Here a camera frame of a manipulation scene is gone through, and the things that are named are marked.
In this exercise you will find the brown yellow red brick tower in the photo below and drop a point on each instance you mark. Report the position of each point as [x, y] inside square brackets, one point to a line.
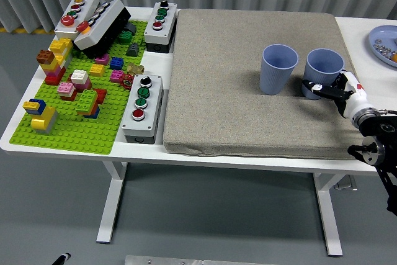
[51, 69]

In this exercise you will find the blue toy brick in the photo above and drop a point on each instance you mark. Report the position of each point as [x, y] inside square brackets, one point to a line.
[117, 63]

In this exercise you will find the grey metal plate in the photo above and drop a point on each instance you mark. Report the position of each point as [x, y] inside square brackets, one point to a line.
[186, 260]

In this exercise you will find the grey four-button switch box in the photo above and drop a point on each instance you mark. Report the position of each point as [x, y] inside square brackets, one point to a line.
[149, 122]

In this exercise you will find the long white black button box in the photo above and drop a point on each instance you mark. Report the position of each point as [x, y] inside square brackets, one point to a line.
[102, 26]

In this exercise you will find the grey three-button switch box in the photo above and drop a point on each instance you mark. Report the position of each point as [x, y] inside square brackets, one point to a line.
[152, 33]

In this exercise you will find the grey-brown cushion mat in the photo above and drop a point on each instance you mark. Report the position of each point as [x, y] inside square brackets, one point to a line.
[223, 91]

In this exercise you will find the dark grey slope brick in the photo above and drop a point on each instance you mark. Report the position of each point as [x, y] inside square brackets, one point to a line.
[131, 28]

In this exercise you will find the green orange blue brick stack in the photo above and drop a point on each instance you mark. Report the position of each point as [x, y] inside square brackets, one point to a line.
[87, 100]

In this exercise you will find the magenta toy brick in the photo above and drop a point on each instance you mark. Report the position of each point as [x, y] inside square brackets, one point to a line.
[116, 75]
[102, 59]

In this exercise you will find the red toy brick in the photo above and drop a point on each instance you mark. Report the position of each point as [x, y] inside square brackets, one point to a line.
[102, 96]

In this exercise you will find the blue ribbed plastic cup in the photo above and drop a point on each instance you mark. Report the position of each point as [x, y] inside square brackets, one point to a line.
[322, 72]
[274, 82]

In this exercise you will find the yellow white brick stack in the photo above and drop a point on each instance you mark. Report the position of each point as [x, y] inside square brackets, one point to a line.
[60, 44]

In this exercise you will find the pink white red brick stack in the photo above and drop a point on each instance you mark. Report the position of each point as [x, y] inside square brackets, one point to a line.
[65, 88]

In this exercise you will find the blue plate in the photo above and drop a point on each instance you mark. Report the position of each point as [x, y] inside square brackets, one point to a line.
[384, 33]

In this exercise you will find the yellow toy brick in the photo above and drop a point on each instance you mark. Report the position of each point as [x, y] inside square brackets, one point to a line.
[97, 70]

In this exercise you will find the blue yellow grey brick stack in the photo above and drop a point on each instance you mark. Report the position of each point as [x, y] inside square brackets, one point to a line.
[43, 119]

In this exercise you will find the grey metal bracket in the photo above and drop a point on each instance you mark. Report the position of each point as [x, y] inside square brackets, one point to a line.
[345, 184]

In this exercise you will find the white table leg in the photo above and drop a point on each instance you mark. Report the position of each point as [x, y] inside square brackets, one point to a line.
[108, 209]
[328, 221]

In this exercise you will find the green brick baseplate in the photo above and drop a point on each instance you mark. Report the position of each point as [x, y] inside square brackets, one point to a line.
[77, 134]

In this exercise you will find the dark green toy brick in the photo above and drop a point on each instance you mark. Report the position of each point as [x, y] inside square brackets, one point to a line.
[125, 38]

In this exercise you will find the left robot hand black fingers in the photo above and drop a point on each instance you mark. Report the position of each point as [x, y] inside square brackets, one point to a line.
[62, 258]

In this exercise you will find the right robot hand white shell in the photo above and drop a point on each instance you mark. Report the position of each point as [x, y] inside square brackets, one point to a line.
[353, 97]

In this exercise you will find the white five-button control box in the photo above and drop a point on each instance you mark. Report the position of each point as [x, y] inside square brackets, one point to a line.
[62, 29]

